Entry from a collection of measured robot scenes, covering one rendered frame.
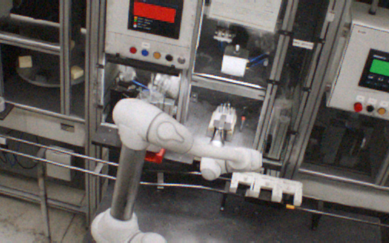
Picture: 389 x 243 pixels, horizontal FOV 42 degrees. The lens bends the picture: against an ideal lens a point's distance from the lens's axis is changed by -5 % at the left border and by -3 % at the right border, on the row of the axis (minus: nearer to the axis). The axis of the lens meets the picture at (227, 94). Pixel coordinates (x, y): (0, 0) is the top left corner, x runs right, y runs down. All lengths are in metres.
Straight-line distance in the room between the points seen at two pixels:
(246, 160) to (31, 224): 1.71
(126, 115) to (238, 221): 1.02
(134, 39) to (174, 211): 0.90
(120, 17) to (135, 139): 0.69
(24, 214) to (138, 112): 1.83
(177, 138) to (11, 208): 1.99
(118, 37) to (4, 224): 1.63
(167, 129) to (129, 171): 0.31
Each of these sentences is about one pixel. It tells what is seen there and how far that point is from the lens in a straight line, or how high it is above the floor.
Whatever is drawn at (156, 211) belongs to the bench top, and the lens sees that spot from 2.77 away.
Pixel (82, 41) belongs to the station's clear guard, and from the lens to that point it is 2.68.
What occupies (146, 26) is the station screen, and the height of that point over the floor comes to 1.57.
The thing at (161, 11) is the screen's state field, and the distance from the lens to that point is 2.41.
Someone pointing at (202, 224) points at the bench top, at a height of 0.68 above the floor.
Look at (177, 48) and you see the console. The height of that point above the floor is 1.48.
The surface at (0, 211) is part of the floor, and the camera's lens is 3.72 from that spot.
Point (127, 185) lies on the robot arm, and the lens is 2.21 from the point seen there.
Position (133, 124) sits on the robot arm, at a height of 1.46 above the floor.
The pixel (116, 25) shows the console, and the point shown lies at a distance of 2.54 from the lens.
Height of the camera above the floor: 2.73
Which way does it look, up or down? 34 degrees down
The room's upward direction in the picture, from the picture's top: 11 degrees clockwise
